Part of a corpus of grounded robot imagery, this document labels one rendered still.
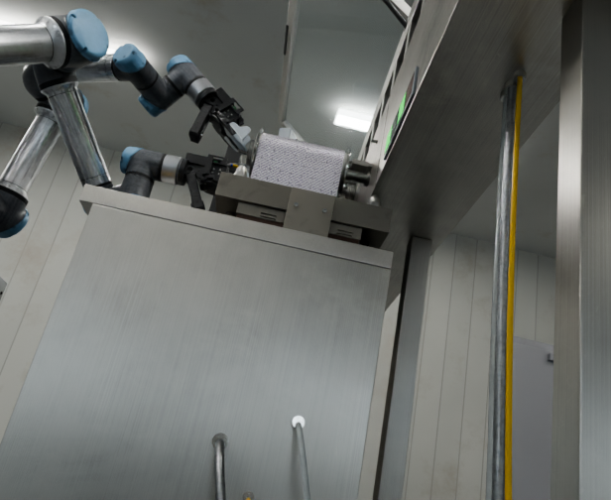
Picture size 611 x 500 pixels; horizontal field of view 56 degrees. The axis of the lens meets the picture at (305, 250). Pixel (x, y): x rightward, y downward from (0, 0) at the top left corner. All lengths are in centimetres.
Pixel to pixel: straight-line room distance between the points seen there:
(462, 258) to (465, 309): 53
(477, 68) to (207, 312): 67
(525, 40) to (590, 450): 65
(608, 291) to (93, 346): 86
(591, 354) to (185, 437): 70
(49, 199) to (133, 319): 476
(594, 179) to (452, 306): 501
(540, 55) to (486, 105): 15
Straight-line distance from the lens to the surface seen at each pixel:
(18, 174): 192
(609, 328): 72
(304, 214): 126
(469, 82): 113
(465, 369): 566
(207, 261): 117
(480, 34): 105
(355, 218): 130
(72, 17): 149
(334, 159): 160
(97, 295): 118
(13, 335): 550
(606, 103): 87
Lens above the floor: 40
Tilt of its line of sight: 23 degrees up
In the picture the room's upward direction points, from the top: 12 degrees clockwise
